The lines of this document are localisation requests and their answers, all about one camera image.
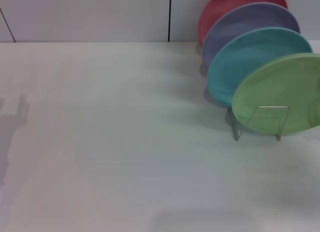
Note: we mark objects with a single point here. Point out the green plastic plate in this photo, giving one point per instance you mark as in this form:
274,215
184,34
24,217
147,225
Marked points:
280,91

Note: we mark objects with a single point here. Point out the red plastic plate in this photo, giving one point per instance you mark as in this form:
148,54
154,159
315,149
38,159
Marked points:
220,9

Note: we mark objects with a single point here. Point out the light blue plastic plate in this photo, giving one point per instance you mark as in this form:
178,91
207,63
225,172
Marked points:
240,59

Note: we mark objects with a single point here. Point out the purple plastic plate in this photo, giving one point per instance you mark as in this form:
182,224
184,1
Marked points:
240,24

